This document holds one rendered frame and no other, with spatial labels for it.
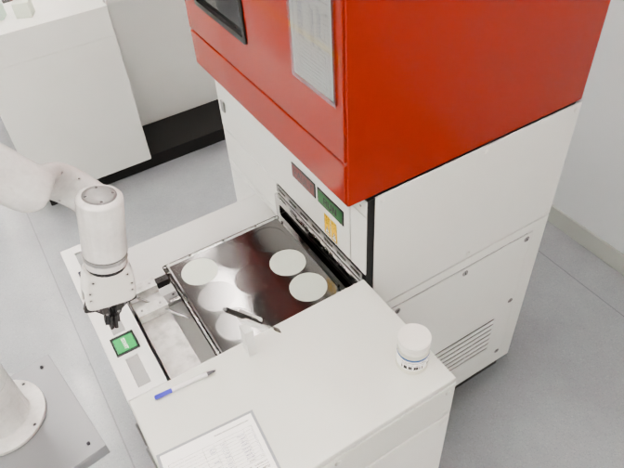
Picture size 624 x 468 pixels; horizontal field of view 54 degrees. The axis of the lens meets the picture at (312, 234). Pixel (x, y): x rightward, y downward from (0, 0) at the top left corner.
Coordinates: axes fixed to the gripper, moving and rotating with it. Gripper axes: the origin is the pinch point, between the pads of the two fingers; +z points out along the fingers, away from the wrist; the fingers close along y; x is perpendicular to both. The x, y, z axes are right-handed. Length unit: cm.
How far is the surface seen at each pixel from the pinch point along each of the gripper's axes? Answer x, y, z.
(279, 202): -31, -60, 7
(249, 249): -22, -45, 13
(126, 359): -0.9, -2.5, 15.7
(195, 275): -21.3, -28.4, 16.0
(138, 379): 5.6, -3.0, 15.6
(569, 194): -32, -221, 45
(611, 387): 41, -174, 77
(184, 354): -0.6, -16.4, 20.5
